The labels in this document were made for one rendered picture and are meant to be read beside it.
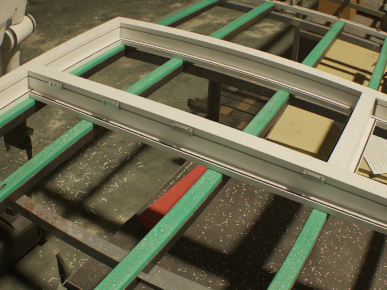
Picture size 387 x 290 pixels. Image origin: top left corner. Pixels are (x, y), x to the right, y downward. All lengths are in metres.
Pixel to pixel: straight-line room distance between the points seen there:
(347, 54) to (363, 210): 1.48
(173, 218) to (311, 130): 0.84
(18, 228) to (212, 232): 0.89
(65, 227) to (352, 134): 0.64
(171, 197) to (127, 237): 0.17
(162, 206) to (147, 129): 0.26
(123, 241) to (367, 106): 0.71
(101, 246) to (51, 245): 1.18
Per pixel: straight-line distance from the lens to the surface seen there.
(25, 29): 1.42
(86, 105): 1.18
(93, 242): 0.90
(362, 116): 1.16
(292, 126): 1.62
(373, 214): 0.94
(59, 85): 1.21
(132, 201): 2.24
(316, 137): 1.59
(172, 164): 2.45
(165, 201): 1.28
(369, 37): 2.75
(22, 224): 1.90
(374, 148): 1.62
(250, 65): 1.37
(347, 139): 1.05
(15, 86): 1.29
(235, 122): 2.19
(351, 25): 2.10
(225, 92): 2.42
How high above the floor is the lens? 1.47
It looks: 34 degrees down
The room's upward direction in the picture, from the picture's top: 3 degrees clockwise
